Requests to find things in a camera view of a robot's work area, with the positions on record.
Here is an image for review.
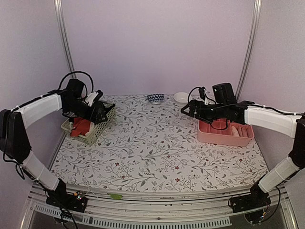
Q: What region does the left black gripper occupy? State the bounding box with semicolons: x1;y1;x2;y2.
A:
65;98;108;123

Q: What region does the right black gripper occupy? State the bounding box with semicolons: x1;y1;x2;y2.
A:
182;99;228;124

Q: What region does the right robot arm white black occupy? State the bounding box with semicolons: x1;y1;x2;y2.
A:
181;83;305;208

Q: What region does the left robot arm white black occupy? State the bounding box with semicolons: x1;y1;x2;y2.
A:
0;78;108;207

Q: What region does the small white bowl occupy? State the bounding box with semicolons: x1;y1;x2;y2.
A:
173;92;188;105

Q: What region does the beige perforated plastic basket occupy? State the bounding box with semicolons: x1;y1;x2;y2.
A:
61;101;116;146

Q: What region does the red cloth in basket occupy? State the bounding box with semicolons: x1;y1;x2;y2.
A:
70;117;92;137

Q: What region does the blue white zigzag bowl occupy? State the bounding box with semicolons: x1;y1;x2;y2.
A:
146;94;165;104

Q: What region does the pink divided organizer tray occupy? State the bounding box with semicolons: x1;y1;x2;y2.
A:
197;119;254;147

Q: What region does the rolled beige cloth in tray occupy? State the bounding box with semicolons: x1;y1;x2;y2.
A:
231;126;240;137

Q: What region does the floral patterned table mat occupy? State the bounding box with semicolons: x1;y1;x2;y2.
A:
51;95;268;193

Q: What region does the green tape piece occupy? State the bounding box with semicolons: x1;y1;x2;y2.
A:
107;193;122;200

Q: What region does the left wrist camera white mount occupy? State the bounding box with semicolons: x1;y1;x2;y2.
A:
85;92;99;107

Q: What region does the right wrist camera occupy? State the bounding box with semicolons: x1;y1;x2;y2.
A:
198;87;209;105

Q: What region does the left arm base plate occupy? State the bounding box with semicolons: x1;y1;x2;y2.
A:
46;191;88;213

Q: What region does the front aluminium rail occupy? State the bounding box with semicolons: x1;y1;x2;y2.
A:
21;185;301;229

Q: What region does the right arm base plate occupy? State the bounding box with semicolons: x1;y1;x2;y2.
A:
228;194;271;213

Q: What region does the left aluminium frame post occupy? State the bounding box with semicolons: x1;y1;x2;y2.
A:
54;0;75;72

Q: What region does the aluminium frame post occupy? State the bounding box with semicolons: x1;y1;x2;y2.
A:
54;0;75;72
235;0;262;101

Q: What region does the right aluminium frame post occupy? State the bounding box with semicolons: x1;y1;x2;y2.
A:
235;0;262;101

